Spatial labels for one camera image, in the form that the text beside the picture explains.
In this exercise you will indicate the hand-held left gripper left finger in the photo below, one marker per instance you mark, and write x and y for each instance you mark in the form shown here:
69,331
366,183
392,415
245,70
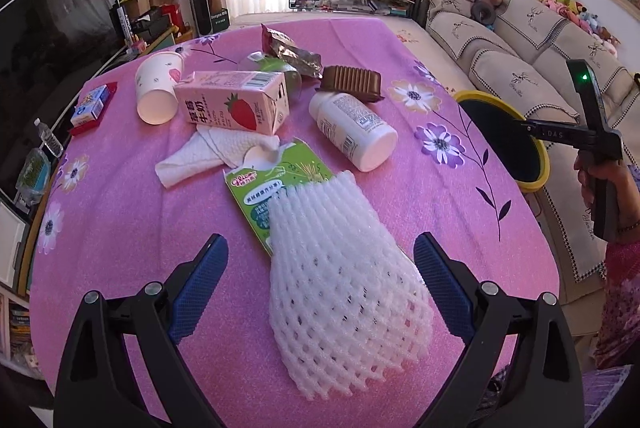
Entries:
200,288

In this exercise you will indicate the pink floral tablecloth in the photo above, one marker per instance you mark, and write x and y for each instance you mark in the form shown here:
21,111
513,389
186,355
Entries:
125,233

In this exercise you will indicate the white paper cup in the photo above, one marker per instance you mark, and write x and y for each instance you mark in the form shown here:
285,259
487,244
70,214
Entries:
155,82

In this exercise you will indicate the clear water bottle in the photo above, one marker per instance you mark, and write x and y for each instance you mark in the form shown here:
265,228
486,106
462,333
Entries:
49,138

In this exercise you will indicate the white pill bottle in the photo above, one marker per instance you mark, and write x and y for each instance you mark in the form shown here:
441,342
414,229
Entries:
350,127

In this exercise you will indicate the green card package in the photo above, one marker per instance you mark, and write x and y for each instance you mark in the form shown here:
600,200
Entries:
250,203

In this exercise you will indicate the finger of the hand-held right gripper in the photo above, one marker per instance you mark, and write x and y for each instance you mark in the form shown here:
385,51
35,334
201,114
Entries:
555,131

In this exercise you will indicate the small blue red box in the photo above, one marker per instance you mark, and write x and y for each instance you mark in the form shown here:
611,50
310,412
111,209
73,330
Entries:
92,107

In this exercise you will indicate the flat screen television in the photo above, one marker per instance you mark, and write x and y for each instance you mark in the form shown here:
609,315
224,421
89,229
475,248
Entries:
50,32

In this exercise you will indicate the pile of cardboard boxes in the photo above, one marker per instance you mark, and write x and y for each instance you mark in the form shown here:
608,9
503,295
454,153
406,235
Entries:
147,7

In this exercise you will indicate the white foam fruit net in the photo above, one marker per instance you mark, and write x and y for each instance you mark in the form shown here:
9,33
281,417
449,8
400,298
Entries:
340,288

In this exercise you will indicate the yellow rimmed trash bin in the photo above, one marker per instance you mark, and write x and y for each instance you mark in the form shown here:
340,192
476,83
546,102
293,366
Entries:
500,142

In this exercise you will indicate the clear plastic packet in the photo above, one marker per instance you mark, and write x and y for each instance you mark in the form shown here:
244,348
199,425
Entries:
32,175

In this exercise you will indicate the row of plush toys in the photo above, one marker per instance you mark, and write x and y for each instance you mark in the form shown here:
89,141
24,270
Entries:
570,5

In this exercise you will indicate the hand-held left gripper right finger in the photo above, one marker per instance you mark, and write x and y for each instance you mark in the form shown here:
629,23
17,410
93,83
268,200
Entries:
440,283

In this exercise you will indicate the grey neck pillow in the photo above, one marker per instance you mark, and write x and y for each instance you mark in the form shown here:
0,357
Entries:
482,11

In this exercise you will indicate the white paper tissue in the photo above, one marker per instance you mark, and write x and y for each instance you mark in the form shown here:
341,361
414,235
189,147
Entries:
210,147

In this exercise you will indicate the red silver snack wrapper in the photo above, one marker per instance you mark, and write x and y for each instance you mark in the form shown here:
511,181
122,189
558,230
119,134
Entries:
290,50

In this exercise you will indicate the person's right hand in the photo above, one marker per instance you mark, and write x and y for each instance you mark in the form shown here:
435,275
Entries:
631,198

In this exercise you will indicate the person's floral clothing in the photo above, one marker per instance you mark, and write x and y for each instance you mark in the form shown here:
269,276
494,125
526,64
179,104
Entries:
622,298

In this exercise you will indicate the beige fabric sofa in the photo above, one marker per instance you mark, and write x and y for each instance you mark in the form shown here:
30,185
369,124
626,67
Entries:
515,57

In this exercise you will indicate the pink strawberry milk carton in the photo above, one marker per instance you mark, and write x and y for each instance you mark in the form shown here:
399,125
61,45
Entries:
230,102

